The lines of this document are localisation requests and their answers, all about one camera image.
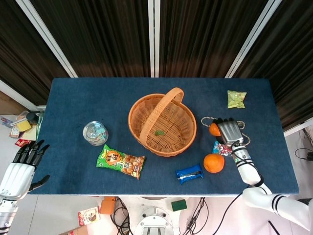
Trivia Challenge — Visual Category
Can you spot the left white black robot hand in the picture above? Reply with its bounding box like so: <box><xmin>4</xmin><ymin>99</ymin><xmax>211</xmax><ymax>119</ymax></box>
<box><xmin>0</xmin><ymin>139</ymin><xmax>51</xmax><ymax>200</ymax></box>

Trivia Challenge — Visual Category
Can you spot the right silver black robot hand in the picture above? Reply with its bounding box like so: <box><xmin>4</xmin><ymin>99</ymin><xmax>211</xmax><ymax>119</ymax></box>
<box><xmin>211</xmin><ymin>117</ymin><xmax>245</xmax><ymax>148</ymax></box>

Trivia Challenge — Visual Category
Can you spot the small orange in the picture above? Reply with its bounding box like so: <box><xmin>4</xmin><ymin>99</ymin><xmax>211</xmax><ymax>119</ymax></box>
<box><xmin>209</xmin><ymin>123</ymin><xmax>222</xmax><ymax>137</ymax></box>

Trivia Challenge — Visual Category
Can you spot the large orange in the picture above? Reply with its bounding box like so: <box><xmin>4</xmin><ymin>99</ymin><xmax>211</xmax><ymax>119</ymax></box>
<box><xmin>203</xmin><ymin>153</ymin><xmax>225</xmax><ymax>174</ymax></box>

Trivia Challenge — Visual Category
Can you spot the clear red blue candy packet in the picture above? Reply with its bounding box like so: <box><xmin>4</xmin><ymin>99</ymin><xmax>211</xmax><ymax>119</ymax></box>
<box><xmin>212</xmin><ymin>141</ymin><xmax>233</xmax><ymax>156</ymax></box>

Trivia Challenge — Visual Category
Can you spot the small light green snack packet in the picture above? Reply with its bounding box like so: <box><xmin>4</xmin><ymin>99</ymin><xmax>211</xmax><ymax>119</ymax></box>
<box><xmin>227</xmin><ymin>90</ymin><xmax>247</xmax><ymax>109</ymax></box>

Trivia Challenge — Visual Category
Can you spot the yellow sponge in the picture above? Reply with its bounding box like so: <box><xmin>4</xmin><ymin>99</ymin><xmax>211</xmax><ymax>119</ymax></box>
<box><xmin>16</xmin><ymin>120</ymin><xmax>32</xmax><ymax>132</ymax></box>

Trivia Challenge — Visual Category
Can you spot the blue snack packet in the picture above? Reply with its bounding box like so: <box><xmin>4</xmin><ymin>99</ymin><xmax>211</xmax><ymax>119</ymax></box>
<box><xmin>175</xmin><ymin>164</ymin><xmax>204</xmax><ymax>186</ymax></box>

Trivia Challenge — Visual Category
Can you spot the black round cup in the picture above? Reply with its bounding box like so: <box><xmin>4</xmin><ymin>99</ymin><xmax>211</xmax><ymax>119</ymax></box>
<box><xmin>26</xmin><ymin>112</ymin><xmax>40</xmax><ymax>123</ymax></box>

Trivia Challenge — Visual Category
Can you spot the brown cardboard box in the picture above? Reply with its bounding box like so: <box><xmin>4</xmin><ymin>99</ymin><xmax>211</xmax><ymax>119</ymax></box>
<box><xmin>60</xmin><ymin>225</ymin><xmax>89</xmax><ymax>235</ymax></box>

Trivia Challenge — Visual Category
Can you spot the red white carton box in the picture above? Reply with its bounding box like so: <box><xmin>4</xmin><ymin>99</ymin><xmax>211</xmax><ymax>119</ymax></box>
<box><xmin>78</xmin><ymin>206</ymin><xmax>101</xmax><ymax>226</ymax></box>

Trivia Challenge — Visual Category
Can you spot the green sponge block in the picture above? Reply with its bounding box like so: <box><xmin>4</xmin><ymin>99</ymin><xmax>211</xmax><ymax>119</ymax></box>
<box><xmin>171</xmin><ymin>199</ymin><xmax>188</xmax><ymax>212</ymax></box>

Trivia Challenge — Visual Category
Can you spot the clear jar of binder clips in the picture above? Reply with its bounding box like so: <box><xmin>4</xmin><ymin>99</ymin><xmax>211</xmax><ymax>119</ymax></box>
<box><xmin>82</xmin><ymin>120</ymin><xmax>109</xmax><ymax>147</ymax></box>

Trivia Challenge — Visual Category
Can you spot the black pleated curtain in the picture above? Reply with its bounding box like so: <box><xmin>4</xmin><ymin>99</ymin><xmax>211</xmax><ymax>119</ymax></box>
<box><xmin>233</xmin><ymin>0</ymin><xmax>313</xmax><ymax>130</ymax></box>
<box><xmin>0</xmin><ymin>0</ymin><xmax>70</xmax><ymax>106</ymax></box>
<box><xmin>158</xmin><ymin>0</ymin><xmax>269</xmax><ymax>78</ymax></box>
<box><xmin>29</xmin><ymin>0</ymin><xmax>151</xmax><ymax>78</ymax></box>

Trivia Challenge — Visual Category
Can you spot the orange box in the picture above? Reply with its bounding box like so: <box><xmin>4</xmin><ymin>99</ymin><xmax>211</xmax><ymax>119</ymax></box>
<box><xmin>100</xmin><ymin>197</ymin><xmax>117</xmax><ymax>215</ymax></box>

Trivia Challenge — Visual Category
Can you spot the green rice cracker snack bag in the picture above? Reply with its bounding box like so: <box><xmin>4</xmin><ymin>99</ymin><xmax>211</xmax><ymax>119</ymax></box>
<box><xmin>95</xmin><ymin>144</ymin><xmax>145</xmax><ymax>181</ymax></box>

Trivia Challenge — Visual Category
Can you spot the blue table cloth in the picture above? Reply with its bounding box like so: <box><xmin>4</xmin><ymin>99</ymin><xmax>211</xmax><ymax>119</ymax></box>
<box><xmin>28</xmin><ymin>77</ymin><xmax>300</xmax><ymax>196</ymax></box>

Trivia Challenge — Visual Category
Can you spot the white robot torso base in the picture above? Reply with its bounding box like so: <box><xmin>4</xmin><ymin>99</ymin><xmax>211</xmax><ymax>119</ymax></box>
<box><xmin>116</xmin><ymin>195</ymin><xmax>196</xmax><ymax>235</ymax></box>

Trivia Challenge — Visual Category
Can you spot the braided beige rope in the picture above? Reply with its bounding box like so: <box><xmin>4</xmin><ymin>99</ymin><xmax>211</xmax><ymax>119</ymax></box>
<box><xmin>201</xmin><ymin>116</ymin><xmax>251</xmax><ymax>146</ymax></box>

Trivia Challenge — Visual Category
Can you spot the orange woven basket with handle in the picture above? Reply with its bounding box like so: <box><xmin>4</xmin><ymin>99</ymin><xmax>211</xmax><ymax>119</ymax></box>
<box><xmin>128</xmin><ymin>87</ymin><xmax>198</xmax><ymax>158</ymax></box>

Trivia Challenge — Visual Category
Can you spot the white screen frame post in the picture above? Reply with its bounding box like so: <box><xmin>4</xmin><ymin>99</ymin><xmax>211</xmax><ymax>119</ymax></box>
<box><xmin>148</xmin><ymin>0</ymin><xmax>161</xmax><ymax>78</ymax></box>
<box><xmin>224</xmin><ymin>0</ymin><xmax>282</xmax><ymax>78</ymax></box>
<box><xmin>16</xmin><ymin>0</ymin><xmax>78</xmax><ymax>78</ymax></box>
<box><xmin>0</xmin><ymin>80</ymin><xmax>46</xmax><ymax>111</ymax></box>
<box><xmin>283</xmin><ymin>119</ymin><xmax>313</xmax><ymax>137</ymax></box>

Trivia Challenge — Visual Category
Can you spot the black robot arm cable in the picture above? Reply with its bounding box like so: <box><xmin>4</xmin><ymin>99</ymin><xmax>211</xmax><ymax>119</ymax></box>
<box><xmin>215</xmin><ymin>189</ymin><xmax>246</xmax><ymax>235</ymax></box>

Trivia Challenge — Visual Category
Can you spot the black cable with plug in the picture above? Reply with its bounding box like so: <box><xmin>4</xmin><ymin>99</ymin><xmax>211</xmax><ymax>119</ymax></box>
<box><xmin>294</xmin><ymin>128</ymin><xmax>313</xmax><ymax>162</ymax></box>

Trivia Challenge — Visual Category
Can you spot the black cable bundle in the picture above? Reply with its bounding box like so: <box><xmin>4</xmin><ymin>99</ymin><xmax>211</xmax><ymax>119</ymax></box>
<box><xmin>111</xmin><ymin>197</ymin><xmax>134</xmax><ymax>235</ymax></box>
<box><xmin>185</xmin><ymin>197</ymin><xmax>210</xmax><ymax>235</ymax></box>

